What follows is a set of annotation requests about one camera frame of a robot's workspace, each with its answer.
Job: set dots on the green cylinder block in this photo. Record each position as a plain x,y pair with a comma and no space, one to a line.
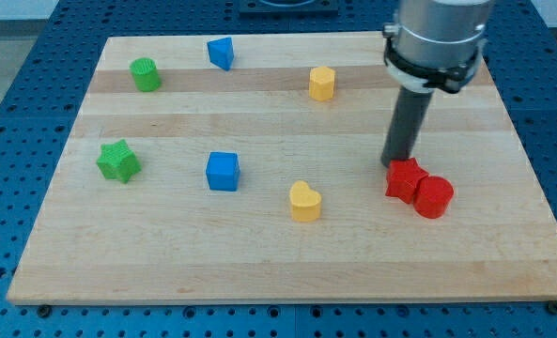
145,74

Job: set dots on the wooden board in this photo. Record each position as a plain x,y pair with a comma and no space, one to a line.
165,237

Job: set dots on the green star block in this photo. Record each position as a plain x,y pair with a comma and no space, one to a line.
118,162

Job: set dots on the blue cube block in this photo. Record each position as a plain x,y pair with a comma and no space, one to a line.
223,171

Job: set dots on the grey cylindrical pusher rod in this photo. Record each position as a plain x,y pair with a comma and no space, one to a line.
406,122

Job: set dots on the red star block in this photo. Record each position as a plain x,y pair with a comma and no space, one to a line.
403,179

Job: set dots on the red cylinder block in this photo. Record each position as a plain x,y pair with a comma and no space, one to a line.
433,197

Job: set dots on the yellow heart block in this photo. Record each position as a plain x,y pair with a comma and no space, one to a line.
305,203

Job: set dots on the blue triangle block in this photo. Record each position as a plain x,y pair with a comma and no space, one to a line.
221,53

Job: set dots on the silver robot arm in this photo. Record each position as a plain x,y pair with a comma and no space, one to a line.
436,44

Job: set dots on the yellow hexagon block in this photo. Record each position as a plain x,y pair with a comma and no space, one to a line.
321,83

